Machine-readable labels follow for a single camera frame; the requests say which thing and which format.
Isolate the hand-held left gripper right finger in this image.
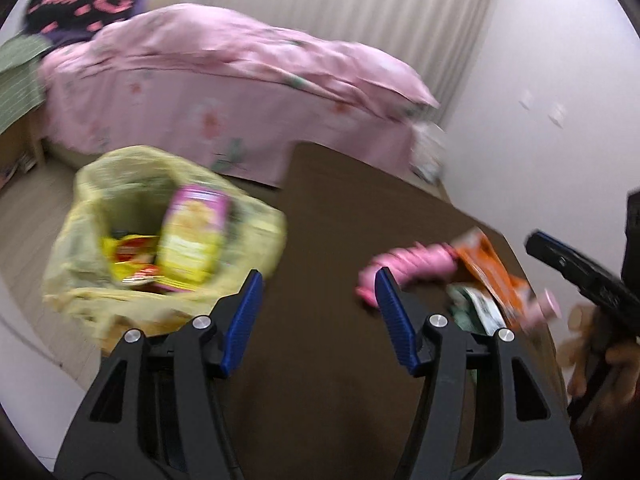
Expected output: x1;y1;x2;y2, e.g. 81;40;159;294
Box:
374;266;583;480

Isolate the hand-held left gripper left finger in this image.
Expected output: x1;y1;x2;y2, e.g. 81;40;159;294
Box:
54;269;264;480

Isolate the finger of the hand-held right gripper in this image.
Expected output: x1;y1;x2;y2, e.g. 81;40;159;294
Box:
525;230;640;336

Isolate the pink and yellow snack wrapper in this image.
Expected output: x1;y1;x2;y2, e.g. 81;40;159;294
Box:
152;185;234;294

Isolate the yellow plastic bag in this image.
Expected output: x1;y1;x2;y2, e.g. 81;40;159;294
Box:
42;145;288;352

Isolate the person's right hand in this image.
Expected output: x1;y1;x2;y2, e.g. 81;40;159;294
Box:
557;304;640;411

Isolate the pink and white bottle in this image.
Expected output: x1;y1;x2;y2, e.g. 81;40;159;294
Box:
520;287;562;334

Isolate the pink caterpillar toy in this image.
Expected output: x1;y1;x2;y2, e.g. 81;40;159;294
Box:
356;242;459;306

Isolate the white and green wrapper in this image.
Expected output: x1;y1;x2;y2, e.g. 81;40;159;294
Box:
446;282;507;337

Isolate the orange snack wrapper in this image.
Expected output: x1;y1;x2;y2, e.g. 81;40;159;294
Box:
452;227;534;332

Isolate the clear plastic bag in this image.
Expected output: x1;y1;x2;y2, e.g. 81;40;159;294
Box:
409;122;449;184

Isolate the pink floral bedding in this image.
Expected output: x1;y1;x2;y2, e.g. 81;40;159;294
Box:
37;4;441;189

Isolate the striped curtain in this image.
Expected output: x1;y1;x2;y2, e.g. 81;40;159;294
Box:
192;0;502;111

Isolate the green striped cloth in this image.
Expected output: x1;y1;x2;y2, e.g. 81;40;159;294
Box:
0;34;49;134

